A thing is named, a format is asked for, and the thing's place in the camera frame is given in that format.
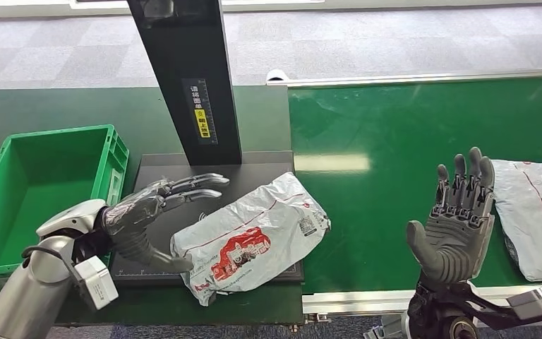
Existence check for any clear label pocket on crate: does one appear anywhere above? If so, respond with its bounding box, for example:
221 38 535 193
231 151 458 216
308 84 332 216
104 167 124 203

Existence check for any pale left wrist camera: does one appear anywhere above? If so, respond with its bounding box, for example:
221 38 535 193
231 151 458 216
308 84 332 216
67 254 119 311

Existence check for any grey mailer bag red print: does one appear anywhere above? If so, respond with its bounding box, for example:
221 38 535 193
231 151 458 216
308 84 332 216
169 171 332 307
489 159 542 283

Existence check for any black scanner platform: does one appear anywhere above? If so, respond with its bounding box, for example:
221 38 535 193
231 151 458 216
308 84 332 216
108 150 306 286

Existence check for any green plastic crate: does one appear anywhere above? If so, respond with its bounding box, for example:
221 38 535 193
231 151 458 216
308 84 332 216
0 124 131 293

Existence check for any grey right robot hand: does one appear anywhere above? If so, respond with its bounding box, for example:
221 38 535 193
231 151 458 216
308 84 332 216
406 146 497 285

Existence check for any black scanner column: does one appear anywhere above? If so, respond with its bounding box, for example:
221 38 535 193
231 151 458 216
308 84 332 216
126 0 243 167

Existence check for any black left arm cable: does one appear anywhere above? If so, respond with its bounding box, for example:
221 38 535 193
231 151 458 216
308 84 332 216
20 245 75 273

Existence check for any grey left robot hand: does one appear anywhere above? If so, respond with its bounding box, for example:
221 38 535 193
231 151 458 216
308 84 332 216
100 172 231 275

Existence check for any green conveyor belt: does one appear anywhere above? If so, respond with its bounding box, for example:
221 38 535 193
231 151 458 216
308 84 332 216
287 76 542 296

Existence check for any black yellow column label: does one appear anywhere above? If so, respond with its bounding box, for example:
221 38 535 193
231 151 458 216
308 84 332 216
181 77 219 146

